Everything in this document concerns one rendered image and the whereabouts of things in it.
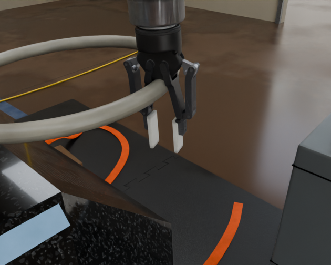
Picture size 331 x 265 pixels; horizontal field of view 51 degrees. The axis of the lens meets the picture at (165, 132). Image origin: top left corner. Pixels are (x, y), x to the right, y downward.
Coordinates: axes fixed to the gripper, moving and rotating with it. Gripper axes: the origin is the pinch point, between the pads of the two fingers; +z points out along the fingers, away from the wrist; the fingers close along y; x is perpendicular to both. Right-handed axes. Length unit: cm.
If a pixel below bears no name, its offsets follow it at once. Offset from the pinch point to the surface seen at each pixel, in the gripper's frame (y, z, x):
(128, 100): 1.4, -10.9, 9.4
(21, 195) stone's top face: 14.4, 0.8, 23.3
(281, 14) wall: 35, 81, -466
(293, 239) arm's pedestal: -26, 39, -19
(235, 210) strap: 2, 88, -77
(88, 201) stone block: 7.8, 6.0, 16.1
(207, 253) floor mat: 7, 88, -47
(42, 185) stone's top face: 12.9, 0.9, 20.0
